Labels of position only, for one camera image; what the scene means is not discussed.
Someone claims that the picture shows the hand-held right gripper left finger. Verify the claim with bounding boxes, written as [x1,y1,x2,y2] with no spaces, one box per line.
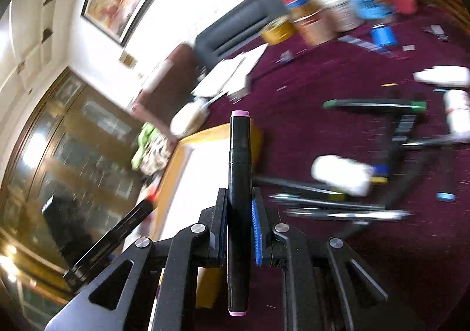
[44,188,230,331]

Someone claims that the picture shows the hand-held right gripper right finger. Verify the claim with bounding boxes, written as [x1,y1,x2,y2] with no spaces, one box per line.
[251,186,428,331]

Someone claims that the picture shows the yellow cardboard box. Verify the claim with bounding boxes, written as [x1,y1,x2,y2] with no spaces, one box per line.
[152,124,263,310]

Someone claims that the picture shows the black marker with pink caps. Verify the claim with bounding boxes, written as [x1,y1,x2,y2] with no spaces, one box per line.
[226,110,254,317]

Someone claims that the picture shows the black marker with red cap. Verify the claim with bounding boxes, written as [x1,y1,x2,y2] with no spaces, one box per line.
[63,193,159,293]

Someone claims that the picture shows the black marker with green caps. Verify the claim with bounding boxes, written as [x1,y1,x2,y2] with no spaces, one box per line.
[323,98,427,113]

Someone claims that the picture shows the silver pen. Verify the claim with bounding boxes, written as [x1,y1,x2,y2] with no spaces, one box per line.
[284,208,414,222]

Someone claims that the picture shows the white bottle with blue cap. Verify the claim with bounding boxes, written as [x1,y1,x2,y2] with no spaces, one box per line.
[311,155,390,197]

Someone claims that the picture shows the green patterned cloth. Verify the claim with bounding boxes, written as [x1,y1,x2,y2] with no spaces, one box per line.
[130,122,173,175]

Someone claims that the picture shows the white round bowl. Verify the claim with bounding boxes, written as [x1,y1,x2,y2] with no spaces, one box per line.
[169,96,210,139]

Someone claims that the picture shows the wooden glass-door cabinet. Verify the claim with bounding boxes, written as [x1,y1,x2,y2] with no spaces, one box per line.
[0,67,147,317]

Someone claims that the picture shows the white foam sheets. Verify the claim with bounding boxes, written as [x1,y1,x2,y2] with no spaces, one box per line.
[191,43,270,100]

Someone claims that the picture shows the brown armchair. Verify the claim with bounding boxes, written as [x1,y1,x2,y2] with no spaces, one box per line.
[130,43,201,134]

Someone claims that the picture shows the black marker with teal cap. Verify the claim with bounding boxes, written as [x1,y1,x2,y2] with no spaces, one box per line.
[436,144,456,202]

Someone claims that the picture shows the grey sofa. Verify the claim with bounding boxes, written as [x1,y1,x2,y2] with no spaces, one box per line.
[194,0,291,60]

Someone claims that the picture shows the clear jar with brown contents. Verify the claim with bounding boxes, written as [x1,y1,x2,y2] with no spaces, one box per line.
[292,4,336,46]

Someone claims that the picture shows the blue battery pack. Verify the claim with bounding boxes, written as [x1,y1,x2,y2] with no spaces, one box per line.
[371,24,396,47]

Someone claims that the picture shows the white plastic tub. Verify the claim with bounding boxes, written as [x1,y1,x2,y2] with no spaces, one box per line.
[312,0,364,33]

